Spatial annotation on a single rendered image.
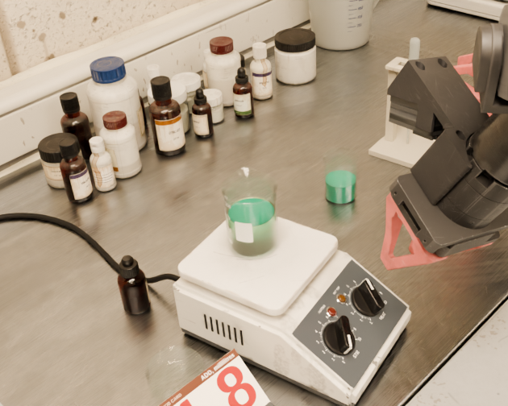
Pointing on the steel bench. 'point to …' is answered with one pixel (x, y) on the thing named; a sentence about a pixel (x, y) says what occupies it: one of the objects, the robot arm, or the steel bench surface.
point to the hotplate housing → (276, 333)
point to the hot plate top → (260, 267)
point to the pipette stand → (389, 148)
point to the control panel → (370, 329)
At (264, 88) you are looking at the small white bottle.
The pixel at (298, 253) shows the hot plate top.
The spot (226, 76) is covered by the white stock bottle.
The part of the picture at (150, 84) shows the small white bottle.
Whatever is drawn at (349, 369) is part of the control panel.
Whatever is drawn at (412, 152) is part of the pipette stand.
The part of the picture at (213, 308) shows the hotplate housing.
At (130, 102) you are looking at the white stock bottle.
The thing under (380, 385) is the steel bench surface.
